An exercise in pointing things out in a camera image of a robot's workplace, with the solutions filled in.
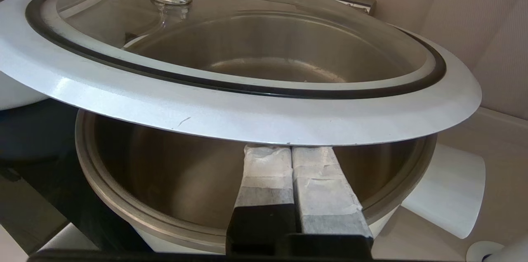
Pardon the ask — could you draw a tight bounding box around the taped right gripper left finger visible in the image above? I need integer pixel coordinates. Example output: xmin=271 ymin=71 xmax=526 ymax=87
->
xmin=226 ymin=145 xmax=297 ymax=254

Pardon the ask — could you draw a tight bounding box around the large white pot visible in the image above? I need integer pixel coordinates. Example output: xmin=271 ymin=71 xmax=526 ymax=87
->
xmin=0 ymin=0 xmax=54 ymax=111

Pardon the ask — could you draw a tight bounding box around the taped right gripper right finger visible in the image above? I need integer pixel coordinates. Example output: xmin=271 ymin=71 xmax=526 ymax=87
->
xmin=292 ymin=147 xmax=374 ymax=250

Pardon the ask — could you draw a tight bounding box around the glass lid with white rim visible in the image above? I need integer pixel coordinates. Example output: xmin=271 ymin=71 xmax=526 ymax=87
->
xmin=0 ymin=0 xmax=483 ymax=147

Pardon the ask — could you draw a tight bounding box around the wide black induction cooktop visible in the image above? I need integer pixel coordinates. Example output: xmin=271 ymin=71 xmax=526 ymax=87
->
xmin=0 ymin=99 xmax=154 ymax=255

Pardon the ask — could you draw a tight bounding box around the small white pot steel rim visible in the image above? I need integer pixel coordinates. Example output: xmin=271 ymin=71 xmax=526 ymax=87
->
xmin=74 ymin=109 xmax=486 ymax=254

